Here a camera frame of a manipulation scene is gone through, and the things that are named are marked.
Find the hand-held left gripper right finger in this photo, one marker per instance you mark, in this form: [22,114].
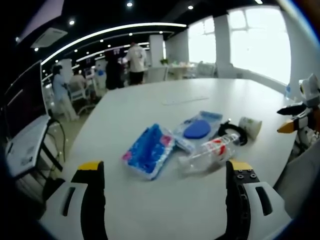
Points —
[240,197]

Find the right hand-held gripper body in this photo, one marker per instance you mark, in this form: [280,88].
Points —
[311,92]

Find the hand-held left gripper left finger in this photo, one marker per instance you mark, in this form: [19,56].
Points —
[92,195]

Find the white paper cup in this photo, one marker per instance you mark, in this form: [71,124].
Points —
[250,126]

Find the clear bottle with red label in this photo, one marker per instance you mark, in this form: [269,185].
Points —
[212,151]

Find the blue pink wipes packet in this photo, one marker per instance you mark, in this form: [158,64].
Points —
[150,150]

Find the blue oval pad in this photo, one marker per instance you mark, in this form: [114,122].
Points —
[197,128]

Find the bottle with blue cap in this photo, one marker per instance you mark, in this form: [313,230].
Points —
[288,90]

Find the person's grey clothing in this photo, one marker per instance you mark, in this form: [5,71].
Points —
[300,180]

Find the white table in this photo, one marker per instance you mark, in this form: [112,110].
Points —
[150,205]

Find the white side desk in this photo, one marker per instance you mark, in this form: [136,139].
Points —
[25,147]

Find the white office chair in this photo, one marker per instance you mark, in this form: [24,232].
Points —
[78,96]

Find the dark monitor screen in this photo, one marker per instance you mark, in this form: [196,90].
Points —
[22,100]

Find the green potted plant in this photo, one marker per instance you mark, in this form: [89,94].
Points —
[164,61]

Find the ceiling air conditioner vent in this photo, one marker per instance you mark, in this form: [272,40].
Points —
[50,37]

